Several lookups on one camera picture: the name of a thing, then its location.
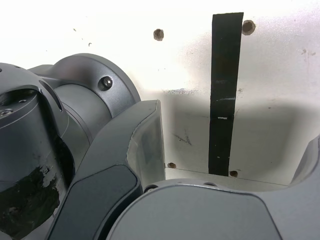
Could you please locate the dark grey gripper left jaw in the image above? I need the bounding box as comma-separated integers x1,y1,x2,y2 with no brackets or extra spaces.
46,99,167,240

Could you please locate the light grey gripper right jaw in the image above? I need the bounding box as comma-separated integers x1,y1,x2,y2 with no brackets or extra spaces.
106,134,320,240

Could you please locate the black tape strip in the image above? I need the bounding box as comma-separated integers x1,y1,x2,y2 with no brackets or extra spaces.
207,11,245,177

